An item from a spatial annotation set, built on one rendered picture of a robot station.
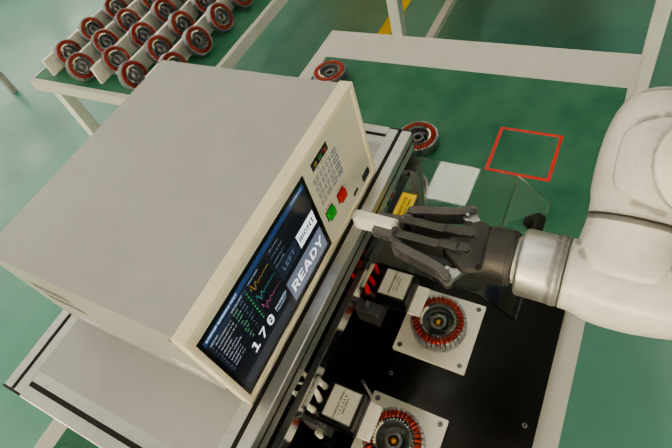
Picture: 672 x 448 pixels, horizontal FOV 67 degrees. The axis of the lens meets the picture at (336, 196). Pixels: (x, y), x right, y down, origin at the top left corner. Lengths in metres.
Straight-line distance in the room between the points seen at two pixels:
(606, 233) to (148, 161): 0.62
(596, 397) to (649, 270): 1.28
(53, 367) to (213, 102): 0.49
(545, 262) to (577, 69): 1.06
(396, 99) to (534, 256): 1.02
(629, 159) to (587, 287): 0.15
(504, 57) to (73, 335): 1.37
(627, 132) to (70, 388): 0.85
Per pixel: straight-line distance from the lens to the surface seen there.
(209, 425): 0.78
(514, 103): 1.55
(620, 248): 0.66
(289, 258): 0.72
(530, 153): 1.41
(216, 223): 0.67
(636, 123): 0.69
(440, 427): 1.05
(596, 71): 1.66
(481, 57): 1.72
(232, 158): 0.74
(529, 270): 0.67
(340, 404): 0.94
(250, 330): 0.69
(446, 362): 1.08
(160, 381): 0.85
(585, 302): 0.67
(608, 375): 1.95
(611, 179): 0.68
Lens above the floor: 1.79
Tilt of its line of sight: 49 degrees down
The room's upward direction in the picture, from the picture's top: 21 degrees counter-clockwise
